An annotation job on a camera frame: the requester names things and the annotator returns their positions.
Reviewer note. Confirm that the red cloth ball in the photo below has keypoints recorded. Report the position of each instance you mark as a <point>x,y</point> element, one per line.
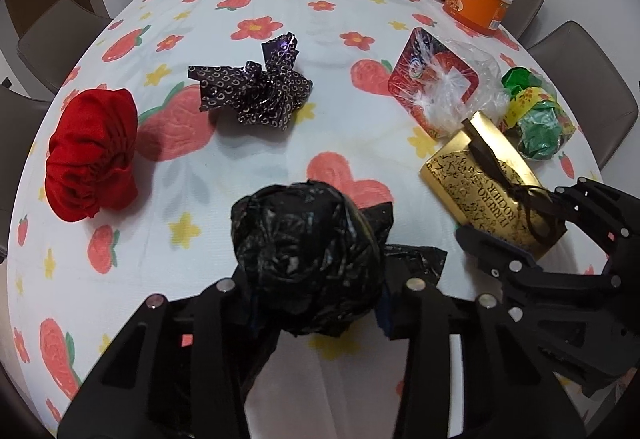
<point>90,154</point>

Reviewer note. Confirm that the red square packet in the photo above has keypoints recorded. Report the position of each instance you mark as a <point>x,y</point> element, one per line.
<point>405,79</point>

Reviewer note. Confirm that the strawberry flower print tablecloth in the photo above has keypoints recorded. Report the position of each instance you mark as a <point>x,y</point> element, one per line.
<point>320,9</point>

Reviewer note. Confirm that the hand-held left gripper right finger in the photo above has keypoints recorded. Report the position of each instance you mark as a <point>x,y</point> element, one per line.
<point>415,314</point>

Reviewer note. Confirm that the gold chocolate box with ribbon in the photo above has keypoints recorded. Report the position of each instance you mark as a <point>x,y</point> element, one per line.
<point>470,184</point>

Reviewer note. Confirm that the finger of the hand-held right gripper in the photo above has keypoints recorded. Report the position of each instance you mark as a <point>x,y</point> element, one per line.
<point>600,209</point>
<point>500,254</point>

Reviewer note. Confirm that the orange round can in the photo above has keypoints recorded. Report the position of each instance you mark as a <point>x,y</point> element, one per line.
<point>475,1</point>

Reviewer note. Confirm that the dark patterned crumpled wrapper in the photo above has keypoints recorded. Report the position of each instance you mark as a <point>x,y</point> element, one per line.
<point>260,89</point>

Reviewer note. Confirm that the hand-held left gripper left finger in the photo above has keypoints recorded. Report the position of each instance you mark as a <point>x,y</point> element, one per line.
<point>220,309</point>

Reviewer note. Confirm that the green crumpled wrapper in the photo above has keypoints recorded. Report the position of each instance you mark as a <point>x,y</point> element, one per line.
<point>540,129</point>

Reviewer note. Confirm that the black plastic bag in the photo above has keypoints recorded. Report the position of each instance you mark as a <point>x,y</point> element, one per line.
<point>305,254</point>

